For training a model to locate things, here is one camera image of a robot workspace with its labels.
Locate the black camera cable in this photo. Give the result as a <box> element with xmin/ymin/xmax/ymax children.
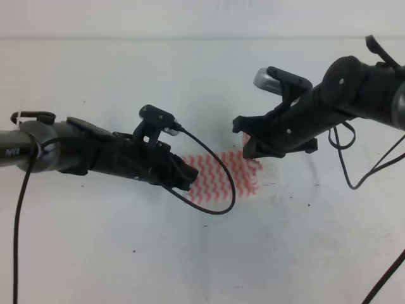
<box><xmin>11</xmin><ymin>125</ymin><xmax>237</xmax><ymax>304</ymax></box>
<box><xmin>328</xmin><ymin>120</ymin><xmax>405</xmax><ymax>304</ymax></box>

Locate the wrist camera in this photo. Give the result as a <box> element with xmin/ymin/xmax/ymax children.
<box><xmin>253</xmin><ymin>66</ymin><xmax>313</xmax><ymax>105</ymax></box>
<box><xmin>133</xmin><ymin>104</ymin><xmax>181</xmax><ymax>149</ymax></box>

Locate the black right camera cable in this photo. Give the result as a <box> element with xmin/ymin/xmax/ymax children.
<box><xmin>328</xmin><ymin>120</ymin><xmax>405</xmax><ymax>304</ymax></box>

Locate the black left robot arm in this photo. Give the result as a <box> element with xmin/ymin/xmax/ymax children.
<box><xmin>1</xmin><ymin>111</ymin><xmax>199</xmax><ymax>191</ymax></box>

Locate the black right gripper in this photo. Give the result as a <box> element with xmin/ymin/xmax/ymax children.
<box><xmin>232</xmin><ymin>85</ymin><xmax>335</xmax><ymax>160</ymax></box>

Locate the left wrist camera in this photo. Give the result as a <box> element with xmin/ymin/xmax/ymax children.
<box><xmin>133</xmin><ymin>104</ymin><xmax>181</xmax><ymax>149</ymax></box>

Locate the black left camera cable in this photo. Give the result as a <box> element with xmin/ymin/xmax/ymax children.
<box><xmin>11</xmin><ymin>125</ymin><xmax>237</xmax><ymax>304</ymax></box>

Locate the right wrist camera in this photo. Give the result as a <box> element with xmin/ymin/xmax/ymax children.
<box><xmin>253</xmin><ymin>66</ymin><xmax>313</xmax><ymax>105</ymax></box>

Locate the pink white wavy towel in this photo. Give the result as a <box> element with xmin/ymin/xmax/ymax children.
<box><xmin>182</xmin><ymin>146</ymin><xmax>263</xmax><ymax>209</ymax></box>

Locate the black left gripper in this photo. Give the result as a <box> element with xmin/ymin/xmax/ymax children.
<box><xmin>87</xmin><ymin>137</ymin><xmax>199</xmax><ymax>191</ymax></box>

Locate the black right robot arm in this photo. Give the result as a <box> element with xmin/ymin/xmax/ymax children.
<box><xmin>232</xmin><ymin>35</ymin><xmax>404</xmax><ymax>159</ymax></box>

